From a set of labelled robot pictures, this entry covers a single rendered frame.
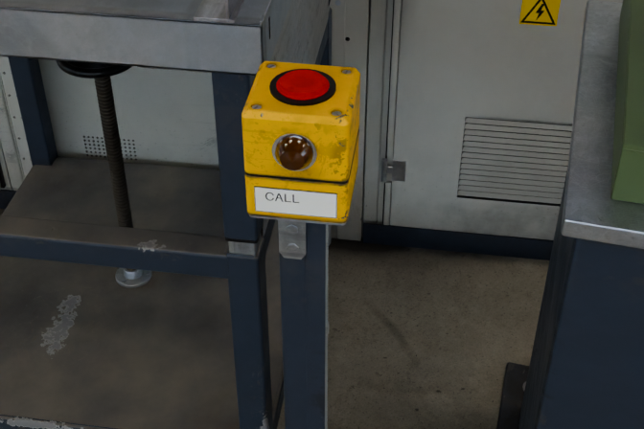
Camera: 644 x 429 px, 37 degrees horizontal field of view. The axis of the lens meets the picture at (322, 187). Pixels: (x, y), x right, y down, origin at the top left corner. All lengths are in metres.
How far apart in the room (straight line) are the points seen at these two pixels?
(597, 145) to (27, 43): 0.57
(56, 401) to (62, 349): 0.10
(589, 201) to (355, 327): 0.96
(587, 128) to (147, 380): 0.80
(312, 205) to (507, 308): 1.15
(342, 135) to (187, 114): 1.16
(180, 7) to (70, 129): 1.01
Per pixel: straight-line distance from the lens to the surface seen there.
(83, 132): 1.95
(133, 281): 1.65
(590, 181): 0.92
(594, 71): 1.09
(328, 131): 0.70
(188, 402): 1.47
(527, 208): 1.87
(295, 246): 0.80
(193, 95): 1.83
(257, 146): 0.72
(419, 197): 1.86
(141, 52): 0.98
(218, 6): 0.96
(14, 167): 2.07
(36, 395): 1.52
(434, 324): 1.81
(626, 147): 0.87
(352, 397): 1.69
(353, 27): 1.70
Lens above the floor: 1.29
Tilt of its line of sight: 38 degrees down
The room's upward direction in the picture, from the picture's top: straight up
